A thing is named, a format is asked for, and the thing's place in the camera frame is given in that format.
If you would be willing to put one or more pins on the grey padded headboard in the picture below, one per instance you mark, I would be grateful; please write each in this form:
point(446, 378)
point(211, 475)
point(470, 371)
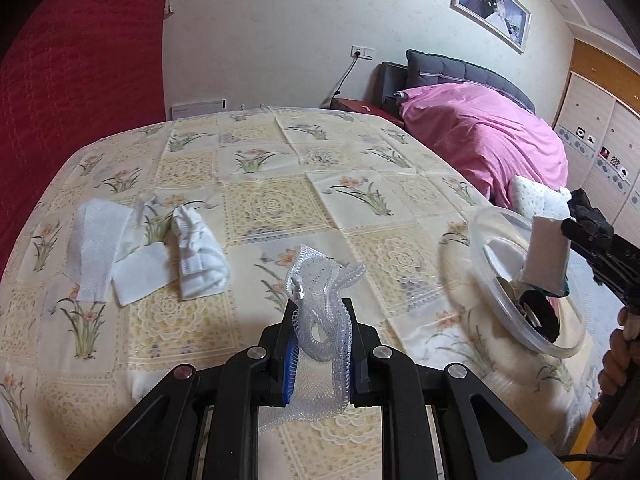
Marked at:
point(460, 70)

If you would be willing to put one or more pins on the grey bedsheet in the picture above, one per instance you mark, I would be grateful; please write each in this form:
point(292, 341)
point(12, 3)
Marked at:
point(595, 280)

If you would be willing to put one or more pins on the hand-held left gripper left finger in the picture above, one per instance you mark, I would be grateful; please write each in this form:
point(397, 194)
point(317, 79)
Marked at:
point(291, 375)

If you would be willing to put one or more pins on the clear plastic bowl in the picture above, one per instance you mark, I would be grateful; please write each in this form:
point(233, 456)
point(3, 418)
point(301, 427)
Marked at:
point(492, 305)

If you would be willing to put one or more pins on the framed wall photo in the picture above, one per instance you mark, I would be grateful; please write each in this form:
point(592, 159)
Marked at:
point(492, 2)

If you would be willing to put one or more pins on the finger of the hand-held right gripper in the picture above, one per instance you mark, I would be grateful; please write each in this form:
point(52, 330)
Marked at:
point(580, 237)

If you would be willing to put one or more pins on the black bed frame side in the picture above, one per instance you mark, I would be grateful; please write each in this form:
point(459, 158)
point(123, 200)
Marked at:
point(390, 87)

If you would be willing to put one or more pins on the pink duvet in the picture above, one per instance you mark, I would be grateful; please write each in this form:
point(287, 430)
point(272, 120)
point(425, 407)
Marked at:
point(480, 135)

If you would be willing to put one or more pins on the white folded cloth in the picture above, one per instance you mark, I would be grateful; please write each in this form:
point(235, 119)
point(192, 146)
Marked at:
point(200, 260)

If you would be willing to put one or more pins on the white pillow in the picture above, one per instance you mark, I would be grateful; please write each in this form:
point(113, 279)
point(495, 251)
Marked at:
point(535, 195)

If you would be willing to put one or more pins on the black clothing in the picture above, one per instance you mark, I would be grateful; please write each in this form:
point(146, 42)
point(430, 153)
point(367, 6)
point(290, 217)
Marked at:
point(590, 210)

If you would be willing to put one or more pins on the blue cloth pouch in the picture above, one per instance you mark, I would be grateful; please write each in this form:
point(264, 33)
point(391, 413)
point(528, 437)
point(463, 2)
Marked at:
point(564, 287)

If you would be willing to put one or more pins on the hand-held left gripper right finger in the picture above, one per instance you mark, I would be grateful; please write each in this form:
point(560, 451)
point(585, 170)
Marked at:
point(365, 370)

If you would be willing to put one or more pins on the person's right hand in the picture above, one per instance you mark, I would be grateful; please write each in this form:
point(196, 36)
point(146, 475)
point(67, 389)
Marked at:
point(617, 360)

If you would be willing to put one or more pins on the white wall socket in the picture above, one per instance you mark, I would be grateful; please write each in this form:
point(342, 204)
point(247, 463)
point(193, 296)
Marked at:
point(363, 51)

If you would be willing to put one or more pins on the clear mesh net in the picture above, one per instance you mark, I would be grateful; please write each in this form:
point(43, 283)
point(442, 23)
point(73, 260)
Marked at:
point(320, 310)

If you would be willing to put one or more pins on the white and wooden wardrobe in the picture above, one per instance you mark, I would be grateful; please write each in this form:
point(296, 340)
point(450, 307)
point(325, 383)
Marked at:
point(600, 125)

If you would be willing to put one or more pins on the red curtain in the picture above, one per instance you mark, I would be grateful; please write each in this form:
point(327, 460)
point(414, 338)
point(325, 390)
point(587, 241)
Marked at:
point(75, 60)

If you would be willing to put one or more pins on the red nightstand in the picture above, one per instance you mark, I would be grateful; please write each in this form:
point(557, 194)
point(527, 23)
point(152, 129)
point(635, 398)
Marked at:
point(360, 106)

